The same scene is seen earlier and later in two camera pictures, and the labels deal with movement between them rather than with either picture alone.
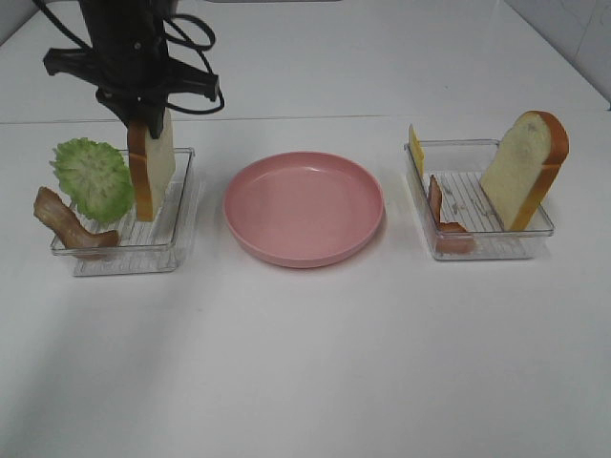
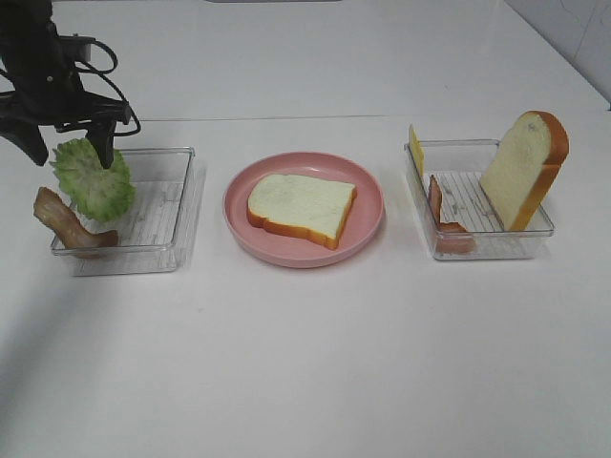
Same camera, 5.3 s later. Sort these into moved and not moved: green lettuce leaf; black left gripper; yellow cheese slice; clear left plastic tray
Moved: black left gripper
Not moved: clear left plastic tray; green lettuce leaf; yellow cheese slice
